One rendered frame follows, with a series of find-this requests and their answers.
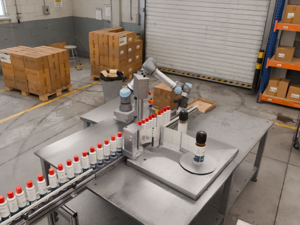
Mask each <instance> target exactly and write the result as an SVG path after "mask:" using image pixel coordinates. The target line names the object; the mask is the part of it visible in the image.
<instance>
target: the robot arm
mask: <svg viewBox="0 0 300 225"><path fill-rule="evenodd" d="M141 70H143V71H144V74H145V75H147V74H148V73H150V74H151V75H154V76H155V77H156V78H158V79H159V80H161V81H162V82H163V83H165V84H166V85H167V86H168V87H170V88H171V89H172V90H174V91H175V93H176V94H180V93H181V91H182V90H183V93H182V95H181V97H182V98H179V99H176V100H173V101H174V103H178V105H177V108H176V114H177V115H178V113H179V112H180V111H181V110H182V107H183V108H187V105H188V104H187V101H188V99H189V98H188V96H189V93H190V90H191V87H192V85H191V84H190V83H185V84H184V83H181V82H179V81H175V82H174V81H172V80H171V79H170V78H168V77H167V76H166V75H164V74H163V73H162V72H161V71H159V70H158V68H157V67H156V61H155V59H154V58H148V59H147V60H146V61H145V62H144V64H143V65H142V69H141ZM132 94H133V80H132V81H131V83H128V84H127V85H126V86H125V88H123V89H121V90H120V102H121V103H120V107H119V110H120V111H121V112H130V111H132V110H133V107H132V105H131V96H132Z"/></svg>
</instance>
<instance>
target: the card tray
mask: <svg viewBox="0 0 300 225"><path fill-rule="evenodd" d="M196 105H198V107H197V108H198V109H199V110H198V111H200V112H203V113H205V112H207V111H208V110H210V109H211V108H213V107H214V106H216V103H215V102H212V101H209V100H205V99H201V98H196V99H195V100H193V102H191V103H189V104H188V105H187V108H188V107H190V106H193V107H195V106H196Z"/></svg>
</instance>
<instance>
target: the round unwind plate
mask: <svg viewBox="0 0 300 225"><path fill-rule="evenodd" d="M193 156H194V153H193V152H189V153H185V154H184V155H182V156H181V158H180V164H181V166H182V167H183V168H184V169H186V170H188V171H190V172H193V173H197V174H207V173H210V172H212V171H214V170H215V169H216V167H217V163H216V160H215V159H214V158H213V157H211V156H210V155H208V154H204V163H203V164H202V165H196V164H194V163H193Z"/></svg>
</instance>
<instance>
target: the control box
mask: <svg viewBox="0 0 300 225"><path fill-rule="evenodd" d="M133 92H134V94H135V96H136V97H137V98H138V99H147V98H148V95H149V79H148V78H147V77H145V78H144V77H143V75H141V74H139V73H137V74H133Z"/></svg>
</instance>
